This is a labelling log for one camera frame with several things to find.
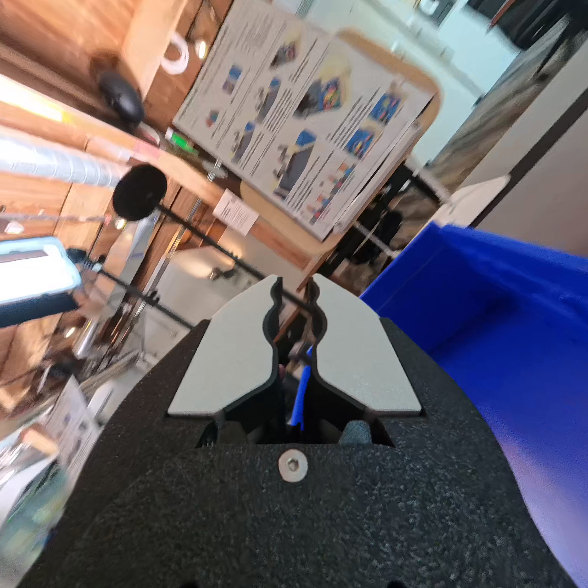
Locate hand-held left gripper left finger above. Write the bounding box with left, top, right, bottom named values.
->
left=167, top=275, right=283, bottom=436

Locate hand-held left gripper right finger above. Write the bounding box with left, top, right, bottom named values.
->
left=307, top=274, right=423, bottom=420

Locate phone in light blue case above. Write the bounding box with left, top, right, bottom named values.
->
left=0, top=236, right=83, bottom=306

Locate black stand pole with disc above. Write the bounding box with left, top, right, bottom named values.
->
left=112, top=164, right=318, bottom=322

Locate instruction sheet on stand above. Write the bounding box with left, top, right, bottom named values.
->
left=239, top=28, right=511, bottom=295

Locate printed instruction poster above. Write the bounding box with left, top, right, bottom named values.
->
left=172, top=0, right=437, bottom=242

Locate blue plastic bin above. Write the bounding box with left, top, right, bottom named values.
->
left=360, top=220, right=588, bottom=588

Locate silver air duct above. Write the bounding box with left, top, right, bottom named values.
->
left=0, top=131, right=131, bottom=190

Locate white ring lamp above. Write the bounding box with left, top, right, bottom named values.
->
left=162, top=31, right=190, bottom=74

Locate white paper sign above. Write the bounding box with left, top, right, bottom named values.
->
left=213, top=188, right=258, bottom=236

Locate black round ceiling fixture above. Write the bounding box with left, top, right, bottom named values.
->
left=98, top=69, right=146, bottom=125

